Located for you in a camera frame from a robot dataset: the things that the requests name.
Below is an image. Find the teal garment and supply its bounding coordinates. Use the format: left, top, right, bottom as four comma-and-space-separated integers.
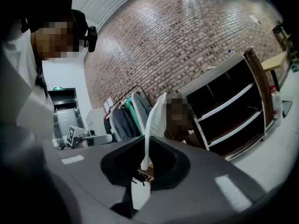
123, 97, 143, 136

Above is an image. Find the light wooden table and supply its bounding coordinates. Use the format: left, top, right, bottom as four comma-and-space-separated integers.
260, 51, 288, 91

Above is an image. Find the person's grey shirt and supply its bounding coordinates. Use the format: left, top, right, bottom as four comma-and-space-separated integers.
0, 20, 56, 140

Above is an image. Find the white paper sign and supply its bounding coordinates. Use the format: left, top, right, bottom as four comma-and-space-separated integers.
103, 97, 114, 113

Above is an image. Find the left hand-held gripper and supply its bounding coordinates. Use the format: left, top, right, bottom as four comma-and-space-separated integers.
66, 125, 117, 149

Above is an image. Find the white wooden shelf unit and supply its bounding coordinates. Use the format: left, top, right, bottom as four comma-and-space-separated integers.
179, 46, 279, 162

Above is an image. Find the dark flat floor pad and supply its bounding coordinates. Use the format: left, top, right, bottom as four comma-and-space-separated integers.
282, 100, 293, 118

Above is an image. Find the black head-worn camera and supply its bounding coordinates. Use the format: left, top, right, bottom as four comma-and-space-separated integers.
84, 26, 98, 53

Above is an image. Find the grey hanging garment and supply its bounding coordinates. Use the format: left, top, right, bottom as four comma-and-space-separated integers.
108, 105, 141, 141

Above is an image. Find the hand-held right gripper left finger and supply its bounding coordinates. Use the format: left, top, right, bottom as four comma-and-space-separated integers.
42, 135, 146, 210

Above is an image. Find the dark metal shelf rack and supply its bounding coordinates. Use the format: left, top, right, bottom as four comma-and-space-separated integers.
272, 21, 295, 60

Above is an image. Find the metal lift door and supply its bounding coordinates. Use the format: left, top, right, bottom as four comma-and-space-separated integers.
47, 87, 84, 147

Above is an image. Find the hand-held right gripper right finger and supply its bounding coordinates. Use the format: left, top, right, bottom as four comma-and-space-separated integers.
132, 135, 267, 224

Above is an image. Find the black clothes rack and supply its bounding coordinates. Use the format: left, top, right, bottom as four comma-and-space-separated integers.
108, 84, 151, 119

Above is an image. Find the clear bottle with red cap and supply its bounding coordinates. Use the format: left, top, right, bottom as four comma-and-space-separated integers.
270, 85, 283, 127

